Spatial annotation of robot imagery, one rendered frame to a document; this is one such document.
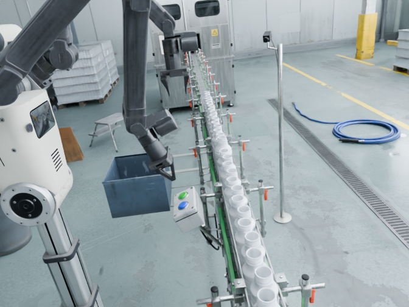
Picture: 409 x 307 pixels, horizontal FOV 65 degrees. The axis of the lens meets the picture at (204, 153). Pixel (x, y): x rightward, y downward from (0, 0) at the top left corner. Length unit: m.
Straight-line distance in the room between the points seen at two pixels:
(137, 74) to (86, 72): 6.75
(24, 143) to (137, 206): 0.84
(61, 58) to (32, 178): 0.42
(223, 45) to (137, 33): 4.96
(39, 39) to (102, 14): 10.67
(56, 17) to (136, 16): 0.16
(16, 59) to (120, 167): 1.27
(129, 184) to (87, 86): 6.07
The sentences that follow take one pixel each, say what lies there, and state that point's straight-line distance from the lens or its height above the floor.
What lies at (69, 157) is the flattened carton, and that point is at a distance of 4.69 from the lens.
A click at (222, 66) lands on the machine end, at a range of 5.78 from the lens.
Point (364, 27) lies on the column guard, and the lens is 9.70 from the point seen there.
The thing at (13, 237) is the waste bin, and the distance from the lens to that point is 3.17.
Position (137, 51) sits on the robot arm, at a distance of 0.83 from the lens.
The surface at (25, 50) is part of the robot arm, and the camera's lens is 0.82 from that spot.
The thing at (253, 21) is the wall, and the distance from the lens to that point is 11.43.
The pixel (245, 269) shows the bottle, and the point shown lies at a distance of 0.79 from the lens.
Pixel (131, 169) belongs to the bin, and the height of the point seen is 0.85.
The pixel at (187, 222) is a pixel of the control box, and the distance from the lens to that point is 1.04.
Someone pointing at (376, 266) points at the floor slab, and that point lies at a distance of 2.55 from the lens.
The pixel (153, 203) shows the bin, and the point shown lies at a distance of 1.72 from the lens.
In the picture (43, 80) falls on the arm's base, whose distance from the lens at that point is 1.31.
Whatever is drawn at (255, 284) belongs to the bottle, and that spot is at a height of 1.14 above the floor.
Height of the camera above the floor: 1.68
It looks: 24 degrees down
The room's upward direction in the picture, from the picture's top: 7 degrees counter-clockwise
